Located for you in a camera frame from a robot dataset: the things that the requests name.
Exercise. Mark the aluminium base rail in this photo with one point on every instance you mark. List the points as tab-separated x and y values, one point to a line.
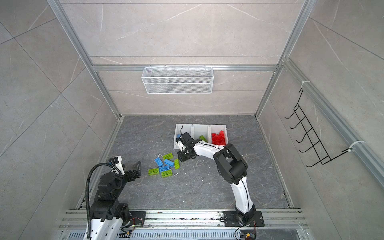
197	224

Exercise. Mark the blue lego brick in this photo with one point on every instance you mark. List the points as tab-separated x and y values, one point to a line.
164	168
159	162
169	163

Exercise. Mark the white three-compartment bin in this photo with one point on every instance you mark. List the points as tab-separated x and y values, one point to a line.
196	130

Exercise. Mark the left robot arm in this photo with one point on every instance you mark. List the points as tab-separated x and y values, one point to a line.
107	218

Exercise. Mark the red arch lego piece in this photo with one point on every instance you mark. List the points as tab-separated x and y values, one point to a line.
220	139

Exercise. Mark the green lego brick hidden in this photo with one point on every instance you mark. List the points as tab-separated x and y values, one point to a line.
176	164

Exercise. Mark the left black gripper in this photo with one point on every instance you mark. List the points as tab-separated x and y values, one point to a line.
135	173

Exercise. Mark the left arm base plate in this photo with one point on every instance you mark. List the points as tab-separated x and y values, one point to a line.
136	218

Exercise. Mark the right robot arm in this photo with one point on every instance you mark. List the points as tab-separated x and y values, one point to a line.
231	167

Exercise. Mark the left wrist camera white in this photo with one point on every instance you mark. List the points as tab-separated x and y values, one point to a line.
117	166

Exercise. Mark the white wire mesh basket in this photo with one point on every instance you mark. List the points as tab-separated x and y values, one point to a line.
178	80

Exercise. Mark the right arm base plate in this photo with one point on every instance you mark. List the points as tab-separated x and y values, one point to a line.
234	219

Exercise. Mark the green lego brick bottom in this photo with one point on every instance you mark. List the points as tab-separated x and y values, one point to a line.
166	173

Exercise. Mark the black wire hook rack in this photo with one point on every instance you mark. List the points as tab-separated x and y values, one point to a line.
311	136

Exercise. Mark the green lego brick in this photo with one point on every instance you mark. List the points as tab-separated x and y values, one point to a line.
166	173
168	156
152	172
203	138

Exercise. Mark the red lego brick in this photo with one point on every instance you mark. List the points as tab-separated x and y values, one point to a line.
213	138

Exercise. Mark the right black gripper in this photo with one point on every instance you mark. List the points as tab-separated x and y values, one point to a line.
181	158

